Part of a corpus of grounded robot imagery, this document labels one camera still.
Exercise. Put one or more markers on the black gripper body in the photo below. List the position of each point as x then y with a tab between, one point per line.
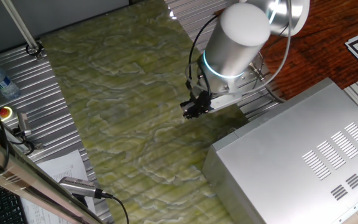
197	112

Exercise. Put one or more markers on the microwave door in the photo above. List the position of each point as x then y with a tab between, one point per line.
284	107

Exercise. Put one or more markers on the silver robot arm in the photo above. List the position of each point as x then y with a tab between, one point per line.
238	43

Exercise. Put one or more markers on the silver microwave oven body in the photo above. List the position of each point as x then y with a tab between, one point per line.
291	174

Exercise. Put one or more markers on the grey conduit with metal connector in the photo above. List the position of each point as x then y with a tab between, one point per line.
257	71

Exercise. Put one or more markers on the green marble pattern mat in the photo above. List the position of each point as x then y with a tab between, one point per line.
120	140

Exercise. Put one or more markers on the brown wood grain mat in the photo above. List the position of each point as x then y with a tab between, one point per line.
315	46

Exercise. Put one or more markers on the printed paper sheet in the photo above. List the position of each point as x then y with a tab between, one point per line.
67	165

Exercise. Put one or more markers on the red emergency stop button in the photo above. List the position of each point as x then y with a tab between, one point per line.
4	112

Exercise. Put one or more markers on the clear plastic water bottle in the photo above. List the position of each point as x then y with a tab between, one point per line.
2	82

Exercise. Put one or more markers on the white stand pole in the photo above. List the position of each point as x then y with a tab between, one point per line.
19	25

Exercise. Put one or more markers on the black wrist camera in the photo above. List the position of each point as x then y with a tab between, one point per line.
202	98

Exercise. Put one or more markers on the silver camera mounting bracket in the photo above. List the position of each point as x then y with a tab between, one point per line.
225	102

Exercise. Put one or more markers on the silver ribbed camera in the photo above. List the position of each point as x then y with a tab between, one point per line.
79	186

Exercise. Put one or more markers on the metal frame bar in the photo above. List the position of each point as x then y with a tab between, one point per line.
11	174

